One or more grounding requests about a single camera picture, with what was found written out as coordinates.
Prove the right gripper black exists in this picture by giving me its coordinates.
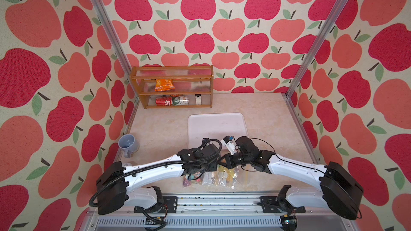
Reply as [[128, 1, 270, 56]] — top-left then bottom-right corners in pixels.
[[219, 151, 250, 167]]

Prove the ziploc bag of colourful candies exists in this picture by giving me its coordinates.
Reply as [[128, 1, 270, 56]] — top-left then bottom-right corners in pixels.
[[183, 172, 204, 187]]

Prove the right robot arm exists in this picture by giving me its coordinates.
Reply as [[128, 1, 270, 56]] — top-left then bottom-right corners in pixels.
[[218, 136, 364, 220]]

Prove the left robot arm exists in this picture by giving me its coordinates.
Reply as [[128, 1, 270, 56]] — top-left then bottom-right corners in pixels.
[[89, 138, 224, 215]]

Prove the ziploc bag of yellow candies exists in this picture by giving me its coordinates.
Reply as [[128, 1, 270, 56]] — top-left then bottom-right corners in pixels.
[[217, 166, 249, 190]]

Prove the orange snack bag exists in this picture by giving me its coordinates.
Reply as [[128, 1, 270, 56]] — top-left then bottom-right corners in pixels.
[[155, 78, 175, 92]]

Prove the white plastic tray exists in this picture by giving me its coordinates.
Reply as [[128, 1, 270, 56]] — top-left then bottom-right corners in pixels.
[[188, 113, 248, 148]]

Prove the small white bottle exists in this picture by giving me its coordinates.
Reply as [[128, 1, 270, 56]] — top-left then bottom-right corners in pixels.
[[195, 94, 202, 105]]

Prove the green soda can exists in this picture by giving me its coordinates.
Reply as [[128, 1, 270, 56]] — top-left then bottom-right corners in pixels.
[[172, 96, 189, 106]]

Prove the red soda can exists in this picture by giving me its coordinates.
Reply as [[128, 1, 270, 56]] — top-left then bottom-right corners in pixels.
[[155, 96, 173, 106]]

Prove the grey blue mug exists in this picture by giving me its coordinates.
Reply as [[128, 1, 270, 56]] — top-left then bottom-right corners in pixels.
[[118, 134, 140, 158]]

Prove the wooden shelf rack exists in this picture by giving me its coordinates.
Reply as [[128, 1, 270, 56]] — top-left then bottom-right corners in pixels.
[[130, 66, 214, 109]]

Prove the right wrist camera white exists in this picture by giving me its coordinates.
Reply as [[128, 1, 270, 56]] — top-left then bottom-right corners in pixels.
[[223, 136, 237, 155]]

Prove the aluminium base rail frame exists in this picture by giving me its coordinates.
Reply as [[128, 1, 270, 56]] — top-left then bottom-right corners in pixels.
[[79, 192, 359, 231]]

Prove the right aluminium corner post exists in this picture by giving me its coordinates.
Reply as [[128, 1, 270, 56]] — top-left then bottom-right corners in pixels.
[[284, 0, 349, 101]]

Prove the aluminium corner post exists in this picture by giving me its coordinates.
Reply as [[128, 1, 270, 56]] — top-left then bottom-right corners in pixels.
[[284, 0, 349, 101], [77, 0, 133, 71]]

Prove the left aluminium corner post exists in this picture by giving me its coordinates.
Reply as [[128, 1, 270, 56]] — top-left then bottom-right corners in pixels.
[[77, 0, 133, 71]]

